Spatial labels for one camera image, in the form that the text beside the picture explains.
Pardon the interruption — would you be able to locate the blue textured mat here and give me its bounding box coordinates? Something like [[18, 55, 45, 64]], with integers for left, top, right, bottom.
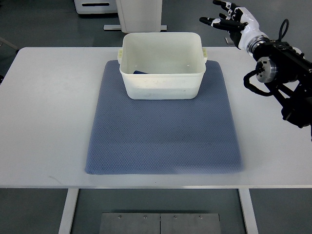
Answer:
[[85, 60, 243, 175]]

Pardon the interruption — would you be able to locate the white table leg left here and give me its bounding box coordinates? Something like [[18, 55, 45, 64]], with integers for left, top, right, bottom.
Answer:
[[58, 188, 79, 234]]

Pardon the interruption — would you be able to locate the white plastic box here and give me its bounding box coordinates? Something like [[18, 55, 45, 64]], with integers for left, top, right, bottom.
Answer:
[[117, 32, 207, 100]]

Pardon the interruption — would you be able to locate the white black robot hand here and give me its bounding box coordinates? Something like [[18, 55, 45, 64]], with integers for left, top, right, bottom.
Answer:
[[199, 0, 269, 53]]

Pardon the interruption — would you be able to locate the white cabinet base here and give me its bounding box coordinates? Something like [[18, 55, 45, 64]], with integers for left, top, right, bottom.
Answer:
[[103, 0, 167, 34]]

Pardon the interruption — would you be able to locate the white table leg right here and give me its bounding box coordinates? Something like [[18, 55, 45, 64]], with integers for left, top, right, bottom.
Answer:
[[238, 189, 258, 234]]

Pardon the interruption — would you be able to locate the white machine with slot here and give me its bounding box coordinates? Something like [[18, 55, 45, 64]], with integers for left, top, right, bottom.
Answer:
[[74, 0, 117, 15]]

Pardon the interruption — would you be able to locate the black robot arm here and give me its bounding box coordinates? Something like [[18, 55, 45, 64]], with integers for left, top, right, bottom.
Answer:
[[243, 19, 312, 128]]

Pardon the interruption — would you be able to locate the blue enamel mug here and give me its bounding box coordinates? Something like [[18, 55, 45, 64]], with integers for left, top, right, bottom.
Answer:
[[133, 70, 147, 75]]

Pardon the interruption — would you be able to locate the small grey floor plate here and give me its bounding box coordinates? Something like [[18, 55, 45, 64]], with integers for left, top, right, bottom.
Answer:
[[224, 37, 233, 45]]

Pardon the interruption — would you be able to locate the white table leg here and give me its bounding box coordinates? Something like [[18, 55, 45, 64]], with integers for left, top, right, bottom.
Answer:
[[58, 188, 79, 234], [238, 189, 258, 234]]

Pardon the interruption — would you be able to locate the metal floor plate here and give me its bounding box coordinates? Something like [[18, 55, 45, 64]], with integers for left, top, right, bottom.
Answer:
[[99, 213, 221, 234]]

